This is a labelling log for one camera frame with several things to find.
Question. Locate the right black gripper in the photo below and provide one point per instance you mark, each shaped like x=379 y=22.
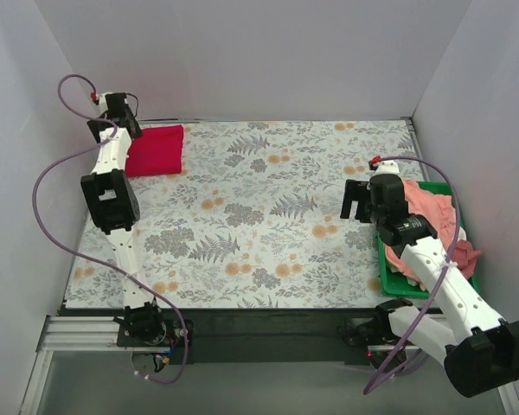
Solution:
x=355 y=200

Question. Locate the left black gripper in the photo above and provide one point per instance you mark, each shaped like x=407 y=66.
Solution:
x=99 y=128

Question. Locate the magenta red t-shirt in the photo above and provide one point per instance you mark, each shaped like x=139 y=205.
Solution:
x=158 y=152

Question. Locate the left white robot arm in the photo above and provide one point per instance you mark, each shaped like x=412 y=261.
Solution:
x=113 y=205

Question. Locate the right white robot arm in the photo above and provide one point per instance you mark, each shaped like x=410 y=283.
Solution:
x=477 y=347

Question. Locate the salmon pink t-shirt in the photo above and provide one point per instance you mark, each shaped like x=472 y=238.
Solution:
x=440 y=213

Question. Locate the green plastic bin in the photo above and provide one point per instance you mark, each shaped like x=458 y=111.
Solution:
x=394 y=283

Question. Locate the floral patterned table mat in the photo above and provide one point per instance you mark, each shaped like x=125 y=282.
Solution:
x=253 y=218

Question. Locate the dusty rose t-shirt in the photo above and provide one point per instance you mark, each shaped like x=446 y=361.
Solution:
x=466 y=257

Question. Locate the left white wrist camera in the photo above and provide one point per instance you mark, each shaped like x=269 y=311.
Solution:
x=99 y=99

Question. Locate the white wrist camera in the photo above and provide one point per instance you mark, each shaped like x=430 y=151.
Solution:
x=99 y=99
x=382 y=167

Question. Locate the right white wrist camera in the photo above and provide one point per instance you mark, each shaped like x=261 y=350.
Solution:
x=382 y=167

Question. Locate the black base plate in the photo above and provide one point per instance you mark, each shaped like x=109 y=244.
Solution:
x=280 y=335

